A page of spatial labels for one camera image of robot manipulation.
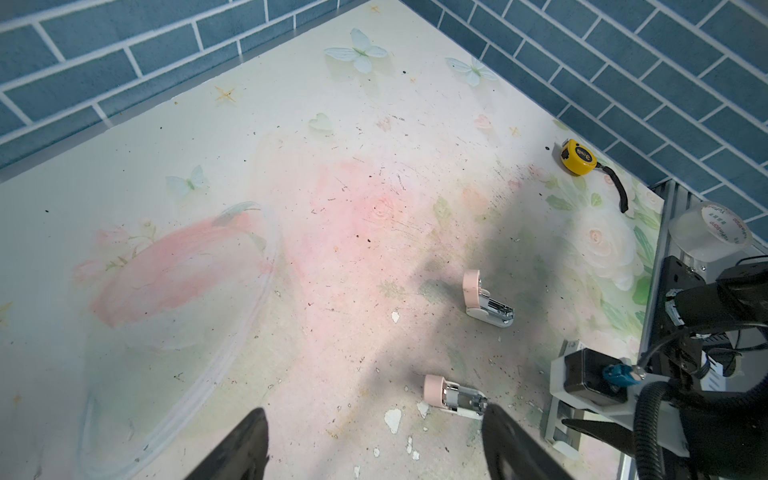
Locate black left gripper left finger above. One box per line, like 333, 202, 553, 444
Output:
186, 408, 269, 480

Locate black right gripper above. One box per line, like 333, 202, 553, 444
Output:
563, 383, 767, 479

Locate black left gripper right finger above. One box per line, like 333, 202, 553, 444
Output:
481, 403, 572, 480

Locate yellow tape measure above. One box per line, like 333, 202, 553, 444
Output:
560, 139, 598, 176

